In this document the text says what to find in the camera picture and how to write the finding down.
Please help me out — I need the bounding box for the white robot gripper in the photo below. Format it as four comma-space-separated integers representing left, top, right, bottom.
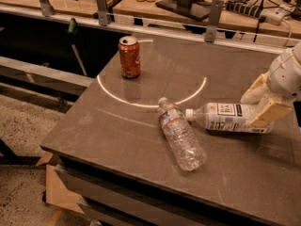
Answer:
240, 42, 301, 127

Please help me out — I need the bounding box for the white labelled plastic bottle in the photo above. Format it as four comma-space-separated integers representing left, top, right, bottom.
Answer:
185, 103, 274, 134

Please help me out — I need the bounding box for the clear crumpled water bottle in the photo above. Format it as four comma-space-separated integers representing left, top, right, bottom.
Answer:
158, 97, 207, 171

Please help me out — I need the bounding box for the power strip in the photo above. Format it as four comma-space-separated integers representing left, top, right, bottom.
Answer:
226, 0, 290, 25

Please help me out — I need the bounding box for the black monitor stand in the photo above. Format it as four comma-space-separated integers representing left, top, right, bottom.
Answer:
155, 0, 210, 21

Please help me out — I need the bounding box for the orange soda can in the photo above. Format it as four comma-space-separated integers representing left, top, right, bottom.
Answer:
119, 36, 141, 79

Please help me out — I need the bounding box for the grey metal bracket right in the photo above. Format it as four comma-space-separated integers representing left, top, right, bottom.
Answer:
204, 0, 224, 42

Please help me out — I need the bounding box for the grey metal bracket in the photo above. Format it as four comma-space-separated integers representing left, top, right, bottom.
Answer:
204, 0, 224, 42
39, 0, 55, 17
96, 0, 111, 26

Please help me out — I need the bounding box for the metal rail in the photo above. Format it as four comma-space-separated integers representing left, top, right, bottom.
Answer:
0, 4, 300, 54

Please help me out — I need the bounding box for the grey metal bracket middle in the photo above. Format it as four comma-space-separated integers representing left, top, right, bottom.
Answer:
96, 0, 111, 26

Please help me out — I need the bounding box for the green handled tool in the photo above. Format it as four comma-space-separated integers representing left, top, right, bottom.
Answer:
67, 17, 88, 77

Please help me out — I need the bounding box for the grey metal bracket left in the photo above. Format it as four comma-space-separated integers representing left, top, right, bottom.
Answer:
39, 0, 55, 17

